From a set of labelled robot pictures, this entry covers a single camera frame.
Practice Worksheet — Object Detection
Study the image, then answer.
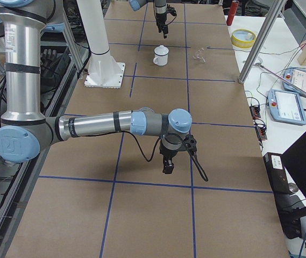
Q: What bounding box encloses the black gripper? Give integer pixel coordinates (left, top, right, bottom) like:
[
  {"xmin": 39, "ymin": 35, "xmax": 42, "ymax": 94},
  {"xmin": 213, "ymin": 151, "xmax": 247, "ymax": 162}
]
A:
[
  {"xmin": 159, "ymin": 142, "xmax": 181, "ymax": 174},
  {"xmin": 155, "ymin": 13, "xmax": 168, "ymax": 39}
]

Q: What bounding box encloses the clear glass funnel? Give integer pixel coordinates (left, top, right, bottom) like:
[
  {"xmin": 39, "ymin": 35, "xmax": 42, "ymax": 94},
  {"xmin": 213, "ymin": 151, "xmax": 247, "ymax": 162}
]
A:
[{"xmin": 193, "ymin": 47, "xmax": 206, "ymax": 63}]

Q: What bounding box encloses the white ceramic lid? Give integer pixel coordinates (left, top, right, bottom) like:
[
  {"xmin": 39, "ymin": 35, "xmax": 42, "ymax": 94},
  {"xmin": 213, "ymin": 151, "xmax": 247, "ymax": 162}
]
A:
[{"xmin": 154, "ymin": 45, "xmax": 169, "ymax": 56}]

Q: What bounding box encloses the white enamel mug blue rim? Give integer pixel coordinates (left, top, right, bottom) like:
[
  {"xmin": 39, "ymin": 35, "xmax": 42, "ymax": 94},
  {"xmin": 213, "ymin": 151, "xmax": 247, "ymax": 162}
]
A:
[{"xmin": 153, "ymin": 49, "xmax": 169, "ymax": 66}]

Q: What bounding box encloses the red cylinder tube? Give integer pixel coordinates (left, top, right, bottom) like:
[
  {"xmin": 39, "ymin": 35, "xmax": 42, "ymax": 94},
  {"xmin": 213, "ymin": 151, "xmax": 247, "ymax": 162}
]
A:
[{"xmin": 226, "ymin": 0, "xmax": 239, "ymax": 26}]

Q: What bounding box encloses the yellow tape roll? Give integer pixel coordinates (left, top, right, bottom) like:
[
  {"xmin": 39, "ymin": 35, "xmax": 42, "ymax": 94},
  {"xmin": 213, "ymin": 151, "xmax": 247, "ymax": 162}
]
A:
[{"xmin": 231, "ymin": 29, "xmax": 257, "ymax": 48}]

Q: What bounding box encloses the metal reacher grabber stick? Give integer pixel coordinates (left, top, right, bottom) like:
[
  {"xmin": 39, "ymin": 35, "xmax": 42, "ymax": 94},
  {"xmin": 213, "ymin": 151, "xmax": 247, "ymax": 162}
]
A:
[{"xmin": 254, "ymin": 62, "xmax": 306, "ymax": 95}]

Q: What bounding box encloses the black box with label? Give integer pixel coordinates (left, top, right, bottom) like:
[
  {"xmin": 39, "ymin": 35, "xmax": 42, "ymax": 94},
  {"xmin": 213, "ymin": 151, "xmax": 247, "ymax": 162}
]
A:
[{"xmin": 263, "ymin": 152, "xmax": 291, "ymax": 195}]

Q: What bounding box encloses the near teach pendant tablet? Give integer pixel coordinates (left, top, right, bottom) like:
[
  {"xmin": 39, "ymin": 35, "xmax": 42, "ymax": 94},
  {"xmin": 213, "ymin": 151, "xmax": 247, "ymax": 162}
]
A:
[{"xmin": 267, "ymin": 89, "xmax": 306, "ymax": 125}]

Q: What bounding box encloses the teach pendant tablet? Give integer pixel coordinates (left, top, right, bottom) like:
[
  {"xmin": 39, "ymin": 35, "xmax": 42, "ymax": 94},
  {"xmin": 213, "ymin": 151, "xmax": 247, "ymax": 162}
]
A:
[
  {"xmin": 283, "ymin": 67, "xmax": 306, "ymax": 91},
  {"xmin": 267, "ymin": 89, "xmax": 306, "ymax": 125}
]

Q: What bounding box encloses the far teach pendant tablet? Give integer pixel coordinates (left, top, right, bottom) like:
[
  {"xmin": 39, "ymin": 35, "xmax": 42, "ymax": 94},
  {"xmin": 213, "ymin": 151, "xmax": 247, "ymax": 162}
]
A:
[{"xmin": 283, "ymin": 67, "xmax": 306, "ymax": 91}]

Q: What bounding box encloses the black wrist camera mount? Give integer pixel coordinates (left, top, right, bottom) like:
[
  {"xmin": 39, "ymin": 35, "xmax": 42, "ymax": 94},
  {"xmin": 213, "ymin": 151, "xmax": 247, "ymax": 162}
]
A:
[{"xmin": 183, "ymin": 134, "xmax": 197, "ymax": 155}]

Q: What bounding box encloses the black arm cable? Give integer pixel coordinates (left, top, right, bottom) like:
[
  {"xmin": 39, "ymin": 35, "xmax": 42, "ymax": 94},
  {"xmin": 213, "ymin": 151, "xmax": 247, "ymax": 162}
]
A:
[{"xmin": 120, "ymin": 131, "xmax": 209, "ymax": 182}]

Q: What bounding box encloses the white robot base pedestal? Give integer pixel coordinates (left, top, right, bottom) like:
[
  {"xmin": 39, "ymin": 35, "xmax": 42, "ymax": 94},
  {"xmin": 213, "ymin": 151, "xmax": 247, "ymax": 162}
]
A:
[{"xmin": 77, "ymin": 0, "xmax": 125, "ymax": 89}]

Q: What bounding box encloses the aluminium frame post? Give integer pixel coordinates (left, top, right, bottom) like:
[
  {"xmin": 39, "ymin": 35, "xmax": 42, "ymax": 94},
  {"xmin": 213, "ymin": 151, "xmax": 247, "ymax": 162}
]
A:
[{"xmin": 238, "ymin": 0, "xmax": 286, "ymax": 84}]

